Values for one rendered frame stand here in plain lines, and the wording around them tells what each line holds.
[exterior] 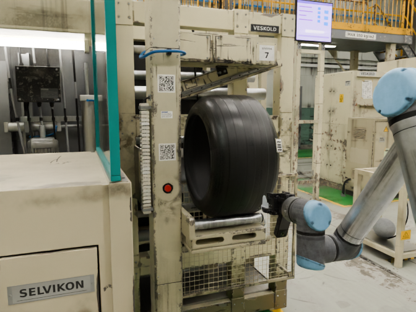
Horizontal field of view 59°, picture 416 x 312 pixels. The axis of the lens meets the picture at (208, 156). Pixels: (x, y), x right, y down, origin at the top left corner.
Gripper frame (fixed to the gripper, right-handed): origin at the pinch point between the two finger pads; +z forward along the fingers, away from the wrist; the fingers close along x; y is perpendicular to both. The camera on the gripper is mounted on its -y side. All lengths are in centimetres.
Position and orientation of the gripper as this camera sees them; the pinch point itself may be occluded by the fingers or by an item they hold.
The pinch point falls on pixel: (264, 207)
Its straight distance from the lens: 151.4
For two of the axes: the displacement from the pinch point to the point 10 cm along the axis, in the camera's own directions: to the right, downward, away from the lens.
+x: -9.4, 0.5, -3.4
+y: -0.4, -10.0, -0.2
